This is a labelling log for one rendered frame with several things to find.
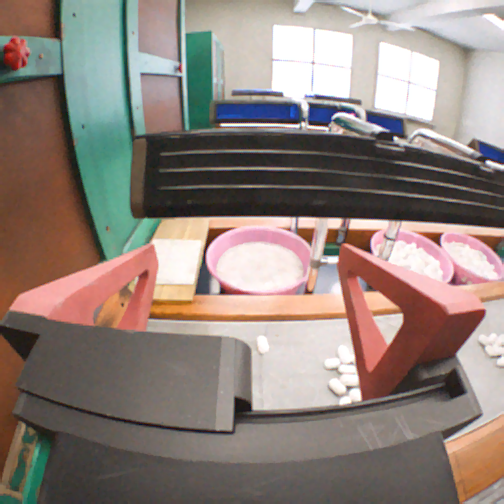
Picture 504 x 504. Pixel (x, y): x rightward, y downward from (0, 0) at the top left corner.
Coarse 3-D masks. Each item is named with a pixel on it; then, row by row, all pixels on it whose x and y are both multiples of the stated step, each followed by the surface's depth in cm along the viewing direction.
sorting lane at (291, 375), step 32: (160, 320) 50; (320, 320) 51; (384, 320) 50; (256, 352) 45; (288, 352) 45; (320, 352) 45; (352, 352) 44; (480, 352) 40; (256, 384) 40; (288, 384) 40; (320, 384) 39; (480, 384) 34
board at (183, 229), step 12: (168, 228) 73; (180, 228) 73; (192, 228) 73; (204, 228) 72; (204, 240) 68; (132, 288) 53; (156, 288) 53; (168, 288) 53; (180, 288) 53; (192, 288) 53; (156, 300) 51; (168, 300) 51; (180, 300) 51; (192, 300) 51
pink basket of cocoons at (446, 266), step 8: (384, 232) 74; (400, 232) 75; (408, 232) 74; (376, 240) 73; (400, 240) 76; (408, 240) 75; (416, 240) 73; (424, 240) 72; (416, 248) 74; (424, 248) 72; (440, 248) 67; (432, 256) 69; (440, 256) 66; (440, 264) 66; (448, 264) 62; (448, 272) 60; (448, 280) 55
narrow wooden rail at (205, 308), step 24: (480, 288) 52; (168, 312) 49; (192, 312) 49; (216, 312) 50; (240, 312) 50; (264, 312) 50; (288, 312) 50; (312, 312) 50; (336, 312) 50; (384, 312) 50
